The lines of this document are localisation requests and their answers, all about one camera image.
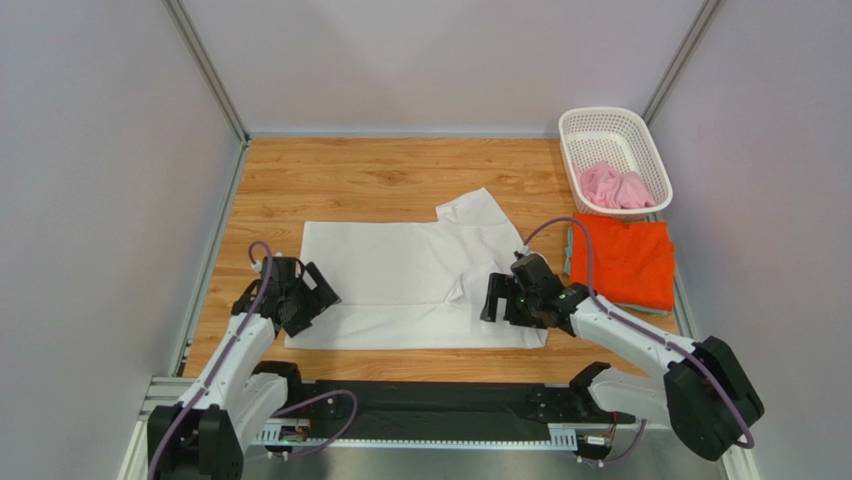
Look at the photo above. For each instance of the white t shirt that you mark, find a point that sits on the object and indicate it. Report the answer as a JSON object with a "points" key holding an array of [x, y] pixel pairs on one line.
{"points": [[415, 285]]}

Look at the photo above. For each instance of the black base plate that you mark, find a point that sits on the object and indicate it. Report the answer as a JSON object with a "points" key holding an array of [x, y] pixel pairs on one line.
{"points": [[446, 411]]}

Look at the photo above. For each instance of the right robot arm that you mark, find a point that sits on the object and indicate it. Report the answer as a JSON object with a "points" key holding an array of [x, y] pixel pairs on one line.
{"points": [[659, 373]]}

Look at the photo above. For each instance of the folded orange t shirt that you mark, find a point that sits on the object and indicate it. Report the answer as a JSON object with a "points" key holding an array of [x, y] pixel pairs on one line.
{"points": [[627, 262]]}

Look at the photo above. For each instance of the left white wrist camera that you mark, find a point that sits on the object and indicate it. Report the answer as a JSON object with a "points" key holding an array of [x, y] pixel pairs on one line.
{"points": [[268, 262]]}

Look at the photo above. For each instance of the pink t shirt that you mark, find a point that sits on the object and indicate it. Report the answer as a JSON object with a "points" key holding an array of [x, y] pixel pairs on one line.
{"points": [[606, 187]]}

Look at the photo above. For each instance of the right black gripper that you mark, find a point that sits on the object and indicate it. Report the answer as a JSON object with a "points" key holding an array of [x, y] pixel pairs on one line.
{"points": [[510, 301]]}

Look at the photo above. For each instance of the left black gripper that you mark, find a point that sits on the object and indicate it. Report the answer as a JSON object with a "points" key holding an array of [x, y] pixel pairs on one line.
{"points": [[320, 297]]}

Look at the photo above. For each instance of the aluminium frame rail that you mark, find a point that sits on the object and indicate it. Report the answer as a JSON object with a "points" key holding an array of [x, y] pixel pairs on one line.
{"points": [[493, 412]]}

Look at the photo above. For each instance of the right corner aluminium post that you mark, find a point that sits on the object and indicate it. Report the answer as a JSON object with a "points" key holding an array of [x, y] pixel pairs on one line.
{"points": [[699, 27]]}

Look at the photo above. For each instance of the left corner aluminium post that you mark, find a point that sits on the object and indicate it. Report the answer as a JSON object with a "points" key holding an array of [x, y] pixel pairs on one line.
{"points": [[184, 25]]}

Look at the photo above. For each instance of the corner aluminium post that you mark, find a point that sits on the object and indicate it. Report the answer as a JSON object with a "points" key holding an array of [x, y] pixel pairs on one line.
{"points": [[699, 27], [184, 25]]}

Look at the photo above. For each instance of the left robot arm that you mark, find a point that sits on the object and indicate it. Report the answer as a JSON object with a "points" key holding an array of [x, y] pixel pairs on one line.
{"points": [[206, 432]]}

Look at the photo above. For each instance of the white plastic laundry basket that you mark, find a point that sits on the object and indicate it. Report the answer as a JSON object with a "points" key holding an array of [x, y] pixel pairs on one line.
{"points": [[619, 138]]}

